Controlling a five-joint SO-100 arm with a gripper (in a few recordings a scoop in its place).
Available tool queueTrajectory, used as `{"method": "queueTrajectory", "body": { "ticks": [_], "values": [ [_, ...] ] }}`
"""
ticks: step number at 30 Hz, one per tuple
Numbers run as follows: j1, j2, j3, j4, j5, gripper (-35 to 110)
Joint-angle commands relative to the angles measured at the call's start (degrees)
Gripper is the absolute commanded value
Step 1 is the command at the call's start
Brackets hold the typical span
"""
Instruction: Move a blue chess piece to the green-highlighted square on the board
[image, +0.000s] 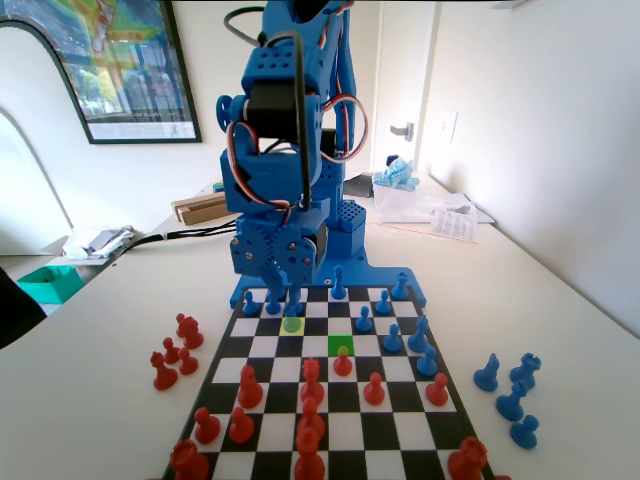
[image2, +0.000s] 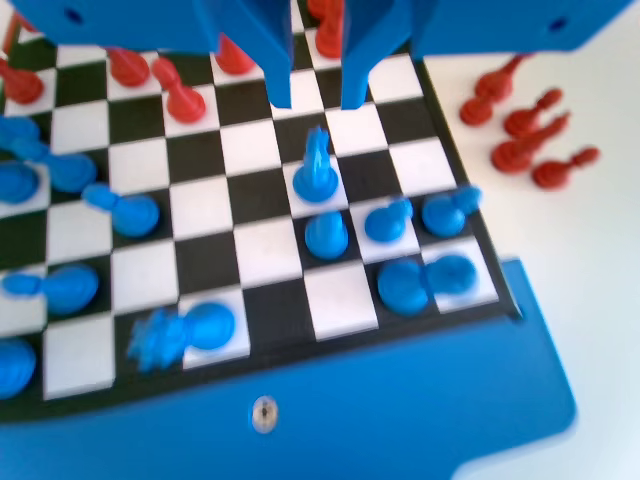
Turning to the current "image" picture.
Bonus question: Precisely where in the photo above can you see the black white chessboard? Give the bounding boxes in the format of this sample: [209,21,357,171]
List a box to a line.
[162,284,499,480]

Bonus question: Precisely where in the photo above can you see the green plastic bin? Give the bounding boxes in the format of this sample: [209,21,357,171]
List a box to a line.
[16,265,82,305]

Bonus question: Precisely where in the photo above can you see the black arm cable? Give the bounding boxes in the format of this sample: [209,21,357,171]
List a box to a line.
[223,7,311,211]

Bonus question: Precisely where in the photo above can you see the long cardboard box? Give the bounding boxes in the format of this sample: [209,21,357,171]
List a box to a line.
[171,192,236,226]

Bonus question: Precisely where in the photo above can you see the red chess king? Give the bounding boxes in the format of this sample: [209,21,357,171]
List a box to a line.
[293,424,327,480]

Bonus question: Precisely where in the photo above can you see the white paper stack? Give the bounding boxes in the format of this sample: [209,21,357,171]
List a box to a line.
[373,184,496,236]

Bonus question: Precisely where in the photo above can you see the printed paper sheet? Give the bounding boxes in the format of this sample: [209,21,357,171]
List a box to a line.
[429,208,481,245]

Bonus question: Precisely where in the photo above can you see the red chess knight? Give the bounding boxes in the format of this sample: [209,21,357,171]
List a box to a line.
[299,397,326,434]
[182,317,205,350]

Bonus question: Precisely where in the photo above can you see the black framed poster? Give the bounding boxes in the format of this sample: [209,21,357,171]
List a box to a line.
[0,0,204,146]

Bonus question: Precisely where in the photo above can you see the black cable bundle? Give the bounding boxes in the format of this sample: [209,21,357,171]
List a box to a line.
[112,224,239,256]

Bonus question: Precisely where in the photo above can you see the red chess queen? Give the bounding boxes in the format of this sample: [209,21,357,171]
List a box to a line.
[299,357,326,407]

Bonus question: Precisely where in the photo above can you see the red chess rook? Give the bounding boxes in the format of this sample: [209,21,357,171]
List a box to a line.
[447,435,489,480]
[169,439,211,480]

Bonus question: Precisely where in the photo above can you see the white arched panel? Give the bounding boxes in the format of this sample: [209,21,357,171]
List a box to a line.
[0,19,74,256]

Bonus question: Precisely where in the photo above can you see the blue chess bishop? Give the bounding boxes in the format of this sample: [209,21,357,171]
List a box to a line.
[407,314,432,354]
[495,379,530,422]

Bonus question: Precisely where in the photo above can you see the blue base plate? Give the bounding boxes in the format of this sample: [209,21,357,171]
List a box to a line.
[228,249,429,309]

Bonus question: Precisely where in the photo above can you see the blue white plush toy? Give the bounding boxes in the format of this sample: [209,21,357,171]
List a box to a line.
[372,154,421,192]

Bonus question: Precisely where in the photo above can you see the crumpled paper pile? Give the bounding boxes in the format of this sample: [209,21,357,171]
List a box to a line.
[62,225,137,261]

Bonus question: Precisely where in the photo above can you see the blue chess queen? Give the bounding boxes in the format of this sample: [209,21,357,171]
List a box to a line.
[329,264,349,303]

